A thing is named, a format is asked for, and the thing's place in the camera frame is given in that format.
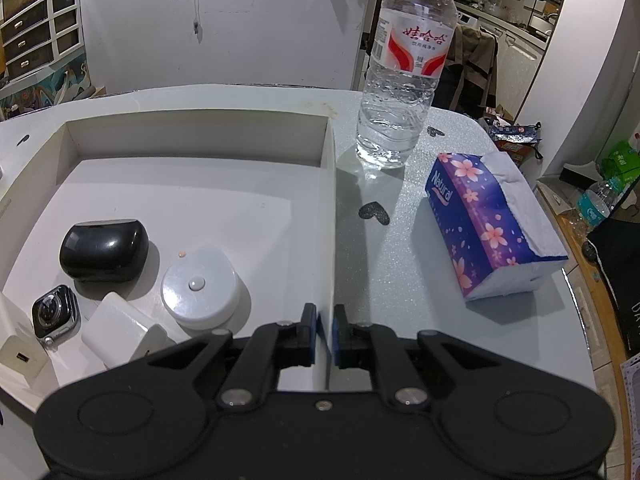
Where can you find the purple floral tissue pack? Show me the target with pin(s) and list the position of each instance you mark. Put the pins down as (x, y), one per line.
(498, 238)

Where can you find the black smartwatch body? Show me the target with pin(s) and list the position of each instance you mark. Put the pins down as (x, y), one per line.
(55, 314)

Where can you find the white round tape measure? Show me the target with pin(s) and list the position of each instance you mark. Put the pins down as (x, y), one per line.
(202, 290)

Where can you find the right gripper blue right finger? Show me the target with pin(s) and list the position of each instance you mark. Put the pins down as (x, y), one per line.
(340, 335)

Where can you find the black glossy earbuds case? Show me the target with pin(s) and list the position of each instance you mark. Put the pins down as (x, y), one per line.
(110, 251)

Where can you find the clear plastic water bottle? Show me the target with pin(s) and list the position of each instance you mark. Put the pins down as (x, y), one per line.
(409, 52)

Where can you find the large white charger block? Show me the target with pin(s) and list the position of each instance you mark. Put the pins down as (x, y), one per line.
(118, 332)

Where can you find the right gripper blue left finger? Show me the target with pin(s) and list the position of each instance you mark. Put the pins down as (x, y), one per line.
(307, 335)

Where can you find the small green water bottle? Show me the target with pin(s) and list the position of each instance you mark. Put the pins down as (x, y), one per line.
(597, 202)

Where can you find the white drawer cabinet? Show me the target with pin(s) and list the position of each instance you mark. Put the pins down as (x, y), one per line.
(44, 33)

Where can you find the small white charger plug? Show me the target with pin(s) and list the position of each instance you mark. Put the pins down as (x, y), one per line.
(23, 360)

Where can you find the white shallow cardboard tray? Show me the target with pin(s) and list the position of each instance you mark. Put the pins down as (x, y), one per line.
(258, 185)

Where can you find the chair with brown jacket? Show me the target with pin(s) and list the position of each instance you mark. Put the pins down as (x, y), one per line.
(468, 84)

